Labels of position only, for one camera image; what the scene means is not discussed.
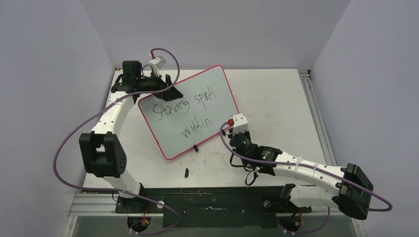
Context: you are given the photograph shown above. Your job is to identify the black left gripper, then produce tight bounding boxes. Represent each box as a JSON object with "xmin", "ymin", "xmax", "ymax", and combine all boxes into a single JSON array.
[{"xmin": 136, "ymin": 69, "xmax": 182, "ymax": 101}]

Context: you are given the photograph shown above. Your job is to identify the pink framed whiteboard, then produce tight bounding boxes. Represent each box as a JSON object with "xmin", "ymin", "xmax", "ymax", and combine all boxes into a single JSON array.
[{"xmin": 137, "ymin": 65, "xmax": 239, "ymax": 160}]

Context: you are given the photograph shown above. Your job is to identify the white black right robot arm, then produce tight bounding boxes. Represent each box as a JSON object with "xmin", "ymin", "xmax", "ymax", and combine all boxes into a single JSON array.
[{"xmin": 228, "ymin": 128, "xmax": 374, "ymax": 220}]

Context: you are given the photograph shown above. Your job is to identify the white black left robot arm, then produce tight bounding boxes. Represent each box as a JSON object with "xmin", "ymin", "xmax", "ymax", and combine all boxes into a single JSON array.
[{"xmin": 79, "ymin": 56, "xmax": 183, "ymax": 213}]

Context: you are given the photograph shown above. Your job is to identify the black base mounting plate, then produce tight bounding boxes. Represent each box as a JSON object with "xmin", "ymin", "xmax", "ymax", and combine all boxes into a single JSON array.
[{"xmin": 115, "ymin": 185, "xmax": 312, "ymax": 228}]

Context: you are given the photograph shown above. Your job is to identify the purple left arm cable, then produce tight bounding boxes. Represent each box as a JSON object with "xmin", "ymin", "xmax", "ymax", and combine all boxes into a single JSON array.
[{"xmin": 52, "ymin": 47, "xmax": 181, "ymax": 236}]

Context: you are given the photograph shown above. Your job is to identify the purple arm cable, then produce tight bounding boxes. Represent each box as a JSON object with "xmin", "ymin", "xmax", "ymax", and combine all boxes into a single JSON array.
[
  {"xmin": 218, "ymin": 121, "xmax": 393, "ymax": 235},
  {"xmin": 52, "ymin": 47, "xmax": 181, "ymax": 236}
]

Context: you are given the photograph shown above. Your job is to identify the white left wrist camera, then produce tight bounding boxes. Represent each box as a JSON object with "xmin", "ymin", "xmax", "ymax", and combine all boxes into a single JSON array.
[{"xmin": 148, "ymin": 56, "xmax": 167, "ymax": 75}]

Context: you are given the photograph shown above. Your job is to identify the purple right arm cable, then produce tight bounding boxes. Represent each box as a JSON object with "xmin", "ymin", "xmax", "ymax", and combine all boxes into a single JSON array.
[{"xmin": 218, "ymin": 121, "xmax": 393, "ymax": 235}]

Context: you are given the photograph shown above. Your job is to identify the aluminium rail right side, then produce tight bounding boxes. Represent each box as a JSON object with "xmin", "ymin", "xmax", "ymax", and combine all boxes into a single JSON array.
[{"xmin": 298, "ymin": 70, "xmax": 337, "ymax": 165}]

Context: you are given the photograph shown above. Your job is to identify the aluminium rail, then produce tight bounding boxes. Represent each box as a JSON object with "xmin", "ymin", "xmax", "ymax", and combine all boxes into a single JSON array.
[
  {"xmin": 298, "ymin": 70, "xmax": 337, "ymax": 165},
  {"xmin": 68, "ymin": 193, "xmax": 345, "ymax": 217}
]

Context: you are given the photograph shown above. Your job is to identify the aluminium front rail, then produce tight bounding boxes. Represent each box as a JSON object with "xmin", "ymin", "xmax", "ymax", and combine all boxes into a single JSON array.
[{"xmin": 68, "ymin": 193, "xmax": 345, "ymax": 217}]

